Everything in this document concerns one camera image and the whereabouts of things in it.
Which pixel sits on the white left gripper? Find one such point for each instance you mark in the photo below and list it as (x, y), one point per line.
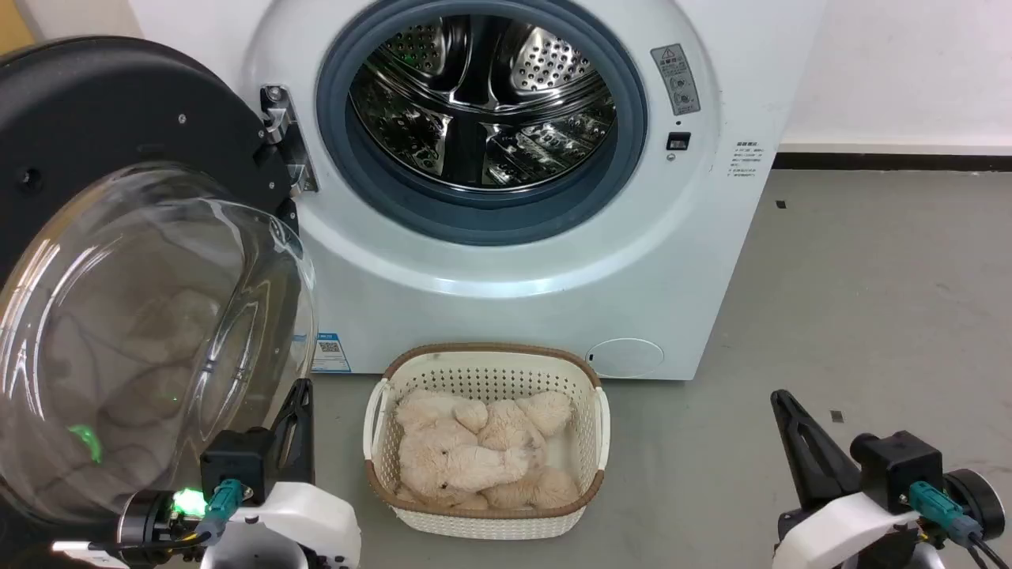
(308, 521)

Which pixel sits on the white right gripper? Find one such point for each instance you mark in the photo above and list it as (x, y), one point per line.
(830, 533)

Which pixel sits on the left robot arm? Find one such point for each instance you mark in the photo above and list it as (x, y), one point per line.
(144, 518)

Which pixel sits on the white front-load washing machine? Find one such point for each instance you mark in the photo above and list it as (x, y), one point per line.
(553, 269)

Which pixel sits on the metal door hinge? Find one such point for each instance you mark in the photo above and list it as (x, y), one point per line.
(286, 134)

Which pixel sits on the black door latch slot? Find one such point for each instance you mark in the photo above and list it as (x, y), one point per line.
(678, 141)

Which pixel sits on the black round glass washer door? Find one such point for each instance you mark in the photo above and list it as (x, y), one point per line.
(118, 103)

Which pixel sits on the blue white energy label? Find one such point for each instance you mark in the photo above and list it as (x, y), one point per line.
(330, 353)

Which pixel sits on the beige plush toy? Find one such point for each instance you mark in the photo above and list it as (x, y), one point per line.
(458, 458)

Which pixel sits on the white brown-rimmed laundry basket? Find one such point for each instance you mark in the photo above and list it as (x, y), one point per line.
(490, 371)

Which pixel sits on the round white filter cover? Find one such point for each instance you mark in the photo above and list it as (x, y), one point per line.
(624, 358)

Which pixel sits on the black baseboard strip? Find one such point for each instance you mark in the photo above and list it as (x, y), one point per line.
(893, 161)

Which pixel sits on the small printed text label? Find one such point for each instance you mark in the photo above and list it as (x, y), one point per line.
(745, 158)

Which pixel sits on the steel perforated washer drum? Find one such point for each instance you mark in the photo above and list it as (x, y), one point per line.
(482, 95)

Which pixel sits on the grey warning sticker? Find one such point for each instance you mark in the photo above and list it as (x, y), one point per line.
(676, 79)

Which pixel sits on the tan wooden board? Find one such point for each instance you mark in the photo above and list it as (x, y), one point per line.
(14, 24)

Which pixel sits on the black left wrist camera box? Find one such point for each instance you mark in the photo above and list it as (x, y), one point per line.
(237, 458)

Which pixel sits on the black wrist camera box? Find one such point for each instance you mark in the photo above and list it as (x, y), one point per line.
(897, 466)
(237, 458)

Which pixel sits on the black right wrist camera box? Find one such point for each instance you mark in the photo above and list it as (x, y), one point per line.
(897, 466)

